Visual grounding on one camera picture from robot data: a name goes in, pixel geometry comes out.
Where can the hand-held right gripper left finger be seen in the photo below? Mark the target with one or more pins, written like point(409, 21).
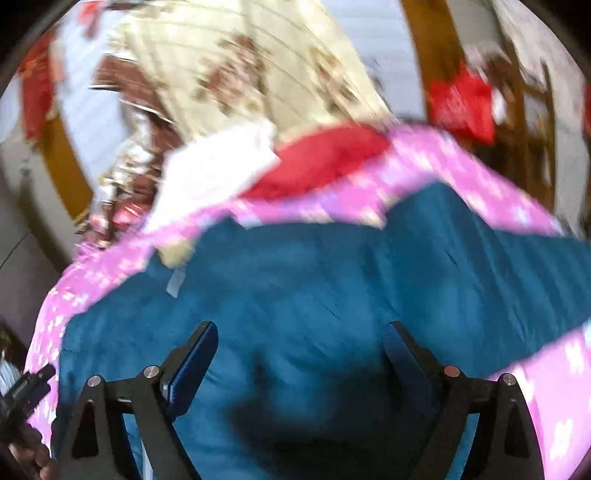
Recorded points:
point(194, 364)

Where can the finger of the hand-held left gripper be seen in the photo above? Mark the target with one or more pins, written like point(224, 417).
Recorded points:
point(44, 374)

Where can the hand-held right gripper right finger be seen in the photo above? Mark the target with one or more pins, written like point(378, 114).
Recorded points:
point(406, 364)

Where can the teal puffer jacket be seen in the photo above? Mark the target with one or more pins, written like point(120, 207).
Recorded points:
point(300, 286)

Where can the person's left hand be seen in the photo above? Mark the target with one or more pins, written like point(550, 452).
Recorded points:
point(34, 461)

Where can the shiny pink wrapped package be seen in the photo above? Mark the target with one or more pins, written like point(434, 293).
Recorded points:
point(122, 219)

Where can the white pillow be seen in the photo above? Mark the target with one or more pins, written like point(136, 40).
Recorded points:
point(207, 170)

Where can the pink floral bedsheet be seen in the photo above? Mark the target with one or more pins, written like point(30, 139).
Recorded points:
point(443, 161)

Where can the red ruffled cushion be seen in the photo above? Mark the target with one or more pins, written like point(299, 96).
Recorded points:
point(318, 161)

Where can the brown floral blanket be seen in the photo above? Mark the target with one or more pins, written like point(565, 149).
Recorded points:
point(134, 138)

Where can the red shopping bag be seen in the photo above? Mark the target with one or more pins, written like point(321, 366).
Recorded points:
point(461, 104)

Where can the wooden lattice door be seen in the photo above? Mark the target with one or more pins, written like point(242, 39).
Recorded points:
point(531, 120)

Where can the red hanging decoration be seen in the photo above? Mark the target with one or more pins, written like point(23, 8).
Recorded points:
point(37, 92)

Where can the cream floral quilt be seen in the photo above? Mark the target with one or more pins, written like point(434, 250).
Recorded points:
point(258, 60)

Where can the wooden frame post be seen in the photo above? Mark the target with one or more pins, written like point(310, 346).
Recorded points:
point(415, 50)
point(67, 166)

